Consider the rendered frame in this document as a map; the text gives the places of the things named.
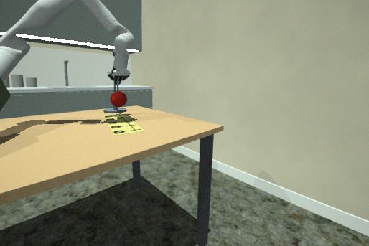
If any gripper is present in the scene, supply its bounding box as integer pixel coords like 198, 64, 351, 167
107, 71, 129, 82

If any grey jointed lamp red head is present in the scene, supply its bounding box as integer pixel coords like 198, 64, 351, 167
103, 80, 129, 114

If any pale yellow numbered strip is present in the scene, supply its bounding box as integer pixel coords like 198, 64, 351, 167
104, 113, 145, 136

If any grey faucet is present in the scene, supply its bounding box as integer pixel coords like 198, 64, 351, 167
63, 60, 70, 87

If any dark grey counter cabinet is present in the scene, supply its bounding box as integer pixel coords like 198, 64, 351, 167
0, 85, 154, 120

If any pale wooden table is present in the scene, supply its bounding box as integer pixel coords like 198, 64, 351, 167
0, 105, 224, 246

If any tall pale grey canister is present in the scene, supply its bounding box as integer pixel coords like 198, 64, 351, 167
11, 74, 24, 88

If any grey wall cabinet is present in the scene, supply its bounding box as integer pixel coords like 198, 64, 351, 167
0, 0, 143, 54

